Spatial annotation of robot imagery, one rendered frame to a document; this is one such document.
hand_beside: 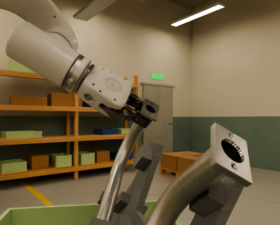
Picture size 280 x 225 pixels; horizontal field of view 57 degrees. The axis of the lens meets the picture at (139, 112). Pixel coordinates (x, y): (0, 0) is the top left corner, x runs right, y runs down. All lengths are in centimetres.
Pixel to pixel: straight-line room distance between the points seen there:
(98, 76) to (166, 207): 34
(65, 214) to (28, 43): 44
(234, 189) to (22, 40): 46
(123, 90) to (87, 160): 496
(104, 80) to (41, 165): 469
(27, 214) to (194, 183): 57
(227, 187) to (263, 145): 659
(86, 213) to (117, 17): 634
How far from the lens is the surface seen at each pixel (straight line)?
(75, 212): 76
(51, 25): 66
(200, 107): 796
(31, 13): 65
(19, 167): 510
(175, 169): 534
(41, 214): 77
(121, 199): 61
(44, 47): 56
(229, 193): 30
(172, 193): 30
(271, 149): 681
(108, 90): 55
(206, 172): 26
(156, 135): 711
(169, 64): 766
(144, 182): 46
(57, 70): 55
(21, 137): 503
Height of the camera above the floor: 119
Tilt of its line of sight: 1 degrees up
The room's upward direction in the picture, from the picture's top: straight up
